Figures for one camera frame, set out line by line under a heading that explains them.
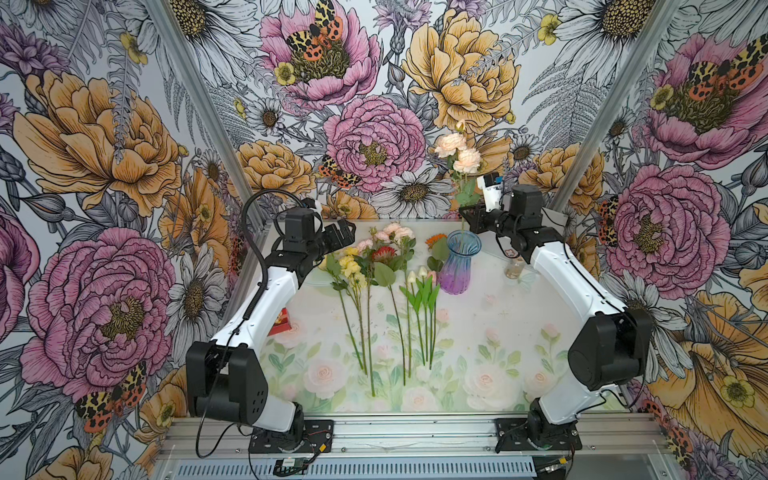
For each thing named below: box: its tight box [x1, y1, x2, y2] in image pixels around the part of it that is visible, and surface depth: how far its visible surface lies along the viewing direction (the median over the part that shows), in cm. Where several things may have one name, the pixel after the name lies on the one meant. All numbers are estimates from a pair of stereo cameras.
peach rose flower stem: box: [384, 221, 416, 271], surface depth 114 cm
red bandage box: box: [267, 307, 292, 337], surface depth 93 cm
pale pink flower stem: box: [435, 120, 482, 232], surface depth 76 cm
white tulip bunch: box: [399, 266, 440, 370], surface depth 101 cm
